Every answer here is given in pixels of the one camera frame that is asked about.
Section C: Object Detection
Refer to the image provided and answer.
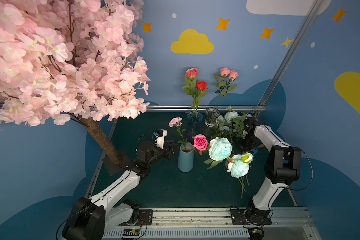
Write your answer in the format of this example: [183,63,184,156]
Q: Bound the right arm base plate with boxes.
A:
[229,208,272,226]

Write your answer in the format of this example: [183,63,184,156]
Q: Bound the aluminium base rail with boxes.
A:
[103,207,321,240]

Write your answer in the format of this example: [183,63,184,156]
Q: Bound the clear ribbed glass vase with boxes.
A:
[203,108,220,138]

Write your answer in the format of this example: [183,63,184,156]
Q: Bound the pink carnation rose stem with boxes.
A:
[193,134,208,155]

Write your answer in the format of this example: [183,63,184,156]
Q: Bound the light blue ceramic vase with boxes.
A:
[178,143,194,173]

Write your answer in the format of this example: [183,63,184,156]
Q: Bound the aluminium frame corner post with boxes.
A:
[252,0,324,115]

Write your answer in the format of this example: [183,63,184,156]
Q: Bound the blue carnation stem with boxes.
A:
[217,116,230,133]

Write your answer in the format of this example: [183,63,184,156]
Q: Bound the purple ribbed glass vase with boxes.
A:
[185,112,203,144]

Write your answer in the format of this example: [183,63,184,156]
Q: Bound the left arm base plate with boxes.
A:
[132,209,153,226]

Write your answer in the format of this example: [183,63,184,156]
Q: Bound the pink cherry blossom tree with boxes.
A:
[0,1,149,165]

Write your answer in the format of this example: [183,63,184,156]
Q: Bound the red and coral rose stem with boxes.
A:
[182,68,208,122]

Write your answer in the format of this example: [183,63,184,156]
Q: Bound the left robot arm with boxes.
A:
[60,141,179,240]

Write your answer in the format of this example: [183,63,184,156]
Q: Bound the aluminium frame back bar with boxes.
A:
[143,104,266,113]

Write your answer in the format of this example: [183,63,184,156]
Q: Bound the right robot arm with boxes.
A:
[245,124,302,225]

